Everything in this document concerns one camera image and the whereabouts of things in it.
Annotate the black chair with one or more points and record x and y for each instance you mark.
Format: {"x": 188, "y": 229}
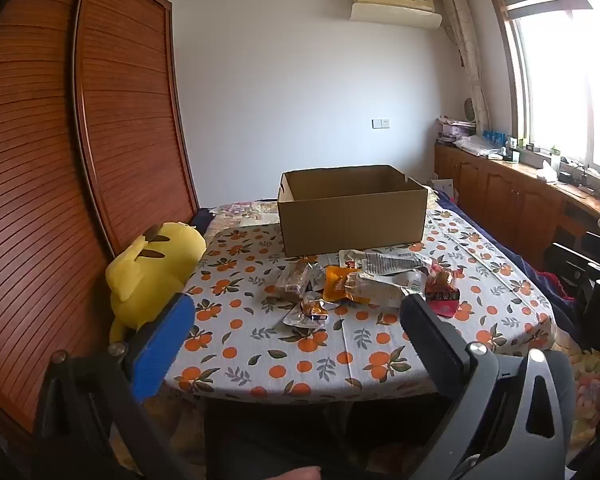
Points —
{"x": 590, "y": 280}

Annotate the yellow plush toy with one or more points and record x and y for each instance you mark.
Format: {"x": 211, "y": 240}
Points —
{"x": 145, "y": 280}

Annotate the white paper bag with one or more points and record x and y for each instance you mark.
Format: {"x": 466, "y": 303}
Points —
{"x": 444, "y": 186}

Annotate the brown wooden wardrobe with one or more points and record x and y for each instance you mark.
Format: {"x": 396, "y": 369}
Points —
{"x": 40, "y": 160}

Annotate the brown cardboard box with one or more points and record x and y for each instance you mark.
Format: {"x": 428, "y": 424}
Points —
{"x": 350, "y": 225}

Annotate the row of blue boxes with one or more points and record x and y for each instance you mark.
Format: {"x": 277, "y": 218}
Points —
{"x": 496, "y": 137}

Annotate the clear crumpled snack packet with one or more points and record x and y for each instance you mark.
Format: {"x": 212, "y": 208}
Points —
{"x": 380, "y": 290}

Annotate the orange print tablecloth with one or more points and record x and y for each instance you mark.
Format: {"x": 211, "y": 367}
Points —
{"x": 290, "y": 355}

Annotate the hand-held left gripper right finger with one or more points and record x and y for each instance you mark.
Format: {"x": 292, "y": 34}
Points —
{"x": 439, "y": 345}

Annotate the patterned white curtain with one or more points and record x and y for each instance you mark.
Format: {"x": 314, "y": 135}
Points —
{"x": 467, "y": 50}

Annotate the white air conditioner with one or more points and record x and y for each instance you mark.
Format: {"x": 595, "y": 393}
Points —
{"x": 395, "y": 5}

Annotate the orange snack packet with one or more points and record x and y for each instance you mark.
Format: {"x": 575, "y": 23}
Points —
{"x": 337, "y": 282}

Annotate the white wall switch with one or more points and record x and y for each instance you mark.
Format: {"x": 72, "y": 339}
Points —
{"x": 381, "y": 123}

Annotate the clear packet brown snack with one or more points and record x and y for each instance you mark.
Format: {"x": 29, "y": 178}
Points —
{"x": 292, "y": 280}

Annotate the person's leg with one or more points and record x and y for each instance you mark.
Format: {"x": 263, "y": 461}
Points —
{"x": 567, "y": 400}

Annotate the white tissue box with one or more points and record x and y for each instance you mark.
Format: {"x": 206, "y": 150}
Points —
{"x": 547, "y": 171}

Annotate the pink box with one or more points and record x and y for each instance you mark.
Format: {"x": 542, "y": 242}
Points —
{"x": 455, "y": 129}

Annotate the small silver snack packet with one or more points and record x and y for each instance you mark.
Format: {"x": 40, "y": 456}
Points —
{"x": 305, "y": 312}

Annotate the floral blanket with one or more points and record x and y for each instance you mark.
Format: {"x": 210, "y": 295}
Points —
{"x": 240, "y": 212}

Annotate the clear plastic bag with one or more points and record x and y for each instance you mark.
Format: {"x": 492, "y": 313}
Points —
{"x": 475, "y": 145}

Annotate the round table fan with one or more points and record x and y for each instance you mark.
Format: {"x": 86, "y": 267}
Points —
{"x": 470, "y": 109}

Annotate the brown wooden low cabinet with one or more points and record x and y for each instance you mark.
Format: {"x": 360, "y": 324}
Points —
{"x": 505, "y": 195}

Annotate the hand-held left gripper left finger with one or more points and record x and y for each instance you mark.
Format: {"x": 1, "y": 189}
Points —
{"x": 162, "y": 350}

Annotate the dark blue blanket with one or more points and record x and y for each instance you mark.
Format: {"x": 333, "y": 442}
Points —
{"x": 485, "y": 232}

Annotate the wooden framed window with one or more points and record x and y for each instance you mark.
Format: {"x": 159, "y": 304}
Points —
{"x": 560, "y": 75}

